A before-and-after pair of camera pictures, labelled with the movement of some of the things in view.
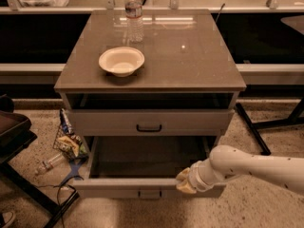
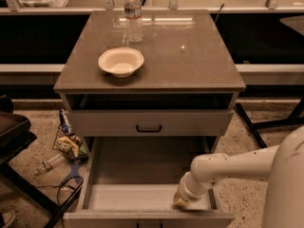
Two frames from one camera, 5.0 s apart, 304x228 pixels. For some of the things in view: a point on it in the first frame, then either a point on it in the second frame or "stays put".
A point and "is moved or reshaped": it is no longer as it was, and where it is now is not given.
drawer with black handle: (152, 122) stays put
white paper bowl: (122, 61) stays put
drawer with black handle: (143, 167) is moved or reshaped
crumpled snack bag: (67, 141) stays put
